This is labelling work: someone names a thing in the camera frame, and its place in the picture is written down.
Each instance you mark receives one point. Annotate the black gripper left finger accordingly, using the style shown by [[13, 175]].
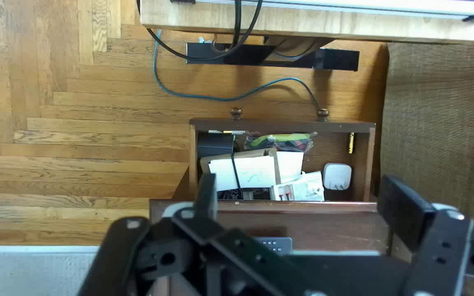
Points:
[[205, 198]]

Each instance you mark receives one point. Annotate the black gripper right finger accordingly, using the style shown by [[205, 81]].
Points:
[[403, 211]]

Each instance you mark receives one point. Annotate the brass drawer knob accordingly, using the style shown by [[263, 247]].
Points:
[[235, 114], [322, 114]]

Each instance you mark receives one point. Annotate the open wooden drawer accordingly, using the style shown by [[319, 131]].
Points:
[[335, 144]]

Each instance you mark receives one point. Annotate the black box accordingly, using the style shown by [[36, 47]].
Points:
[[214, 145]]

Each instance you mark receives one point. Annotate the white power adapter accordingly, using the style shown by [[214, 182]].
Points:
[[337, 177]]

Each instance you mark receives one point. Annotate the small gold metal piece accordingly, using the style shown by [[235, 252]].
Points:
[[350, 144]]

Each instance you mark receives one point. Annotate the small plain white box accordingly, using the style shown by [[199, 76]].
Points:
[[288, 165]]

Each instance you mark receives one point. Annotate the dark wooden side table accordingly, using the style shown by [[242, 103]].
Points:
[[312, 223]]

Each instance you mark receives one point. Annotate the olive brown fabric couch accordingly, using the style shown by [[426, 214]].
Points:
[[439, 126]]

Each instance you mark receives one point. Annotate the colourful printed package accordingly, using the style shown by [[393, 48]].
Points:
[[279, 142]]

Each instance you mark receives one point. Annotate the white printed box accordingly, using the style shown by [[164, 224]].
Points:
[[299, 190]]

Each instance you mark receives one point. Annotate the black bar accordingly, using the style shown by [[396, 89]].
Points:
[[335, 60]]

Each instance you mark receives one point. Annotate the grey textured rug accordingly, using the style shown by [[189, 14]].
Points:
[[28, 272]]

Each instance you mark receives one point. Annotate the light wooden mounting board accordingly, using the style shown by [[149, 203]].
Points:
[[312, 27]]

